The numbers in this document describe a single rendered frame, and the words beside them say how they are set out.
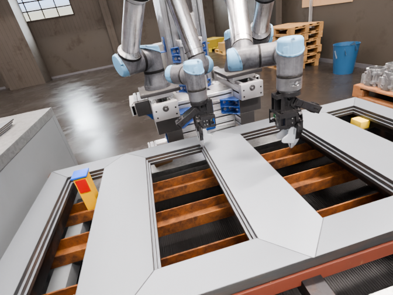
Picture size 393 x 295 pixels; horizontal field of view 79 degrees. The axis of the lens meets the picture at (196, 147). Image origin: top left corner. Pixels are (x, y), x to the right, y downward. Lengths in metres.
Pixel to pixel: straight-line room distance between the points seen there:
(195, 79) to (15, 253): 0.78
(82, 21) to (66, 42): 1.09
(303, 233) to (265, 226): 0.09
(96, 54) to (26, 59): 2.64
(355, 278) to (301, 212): 0.35
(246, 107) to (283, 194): 0.79
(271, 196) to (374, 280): 0.43
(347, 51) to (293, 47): 4.49
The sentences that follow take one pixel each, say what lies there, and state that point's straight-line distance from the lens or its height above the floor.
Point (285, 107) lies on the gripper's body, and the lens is 0.82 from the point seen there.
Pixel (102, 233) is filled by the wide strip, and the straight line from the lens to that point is 0.79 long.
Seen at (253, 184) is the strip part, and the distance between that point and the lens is 0.81.
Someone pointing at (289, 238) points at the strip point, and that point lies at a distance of 0.66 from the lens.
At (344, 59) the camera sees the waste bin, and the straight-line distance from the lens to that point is 5.28.
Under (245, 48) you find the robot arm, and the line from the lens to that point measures 0.86.
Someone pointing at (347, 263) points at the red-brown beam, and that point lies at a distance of 0.73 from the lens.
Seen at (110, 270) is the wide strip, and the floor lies 0.85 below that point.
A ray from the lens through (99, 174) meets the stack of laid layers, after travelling 1.12.
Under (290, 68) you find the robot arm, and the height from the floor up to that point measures 1.18.
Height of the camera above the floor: 1.35
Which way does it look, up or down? 28 degrees down
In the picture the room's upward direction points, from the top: 10 degrees counter-clockwise
